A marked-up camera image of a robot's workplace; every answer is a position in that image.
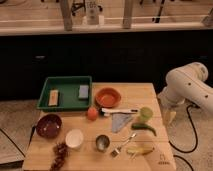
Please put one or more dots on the orange fruit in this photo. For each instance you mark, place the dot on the orange fruit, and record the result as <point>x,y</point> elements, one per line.
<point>92,113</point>

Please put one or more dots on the small metal cup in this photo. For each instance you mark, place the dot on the small metal cup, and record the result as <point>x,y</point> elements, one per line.
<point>102,143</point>

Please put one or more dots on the dark maroon bowl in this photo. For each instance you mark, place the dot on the dark maroon bowl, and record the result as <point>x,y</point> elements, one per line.
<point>49,126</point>

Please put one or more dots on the yellow banana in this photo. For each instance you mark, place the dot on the yellow banana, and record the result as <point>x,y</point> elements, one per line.
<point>134,151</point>

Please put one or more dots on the green plastic cup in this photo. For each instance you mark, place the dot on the green plastic cup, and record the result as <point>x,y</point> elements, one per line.
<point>145,114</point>

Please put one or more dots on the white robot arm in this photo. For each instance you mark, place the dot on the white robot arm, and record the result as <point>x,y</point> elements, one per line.
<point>185,83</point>

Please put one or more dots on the green plastic tray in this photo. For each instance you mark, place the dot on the green plastic tray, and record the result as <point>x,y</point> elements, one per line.
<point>69,98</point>

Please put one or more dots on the blue sponge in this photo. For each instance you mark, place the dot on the blue sponge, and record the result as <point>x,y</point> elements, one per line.
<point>83,92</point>

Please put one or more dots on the orange red bowl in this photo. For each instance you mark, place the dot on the orange red bowl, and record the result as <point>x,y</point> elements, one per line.
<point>107,97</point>

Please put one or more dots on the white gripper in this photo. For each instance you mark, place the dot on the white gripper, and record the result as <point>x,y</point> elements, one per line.
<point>168,101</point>

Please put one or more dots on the white cup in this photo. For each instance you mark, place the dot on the white cup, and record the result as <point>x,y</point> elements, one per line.
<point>74,138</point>

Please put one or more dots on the blue triangular cloth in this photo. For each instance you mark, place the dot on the blue triangular cloth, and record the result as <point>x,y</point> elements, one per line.
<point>119,121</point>

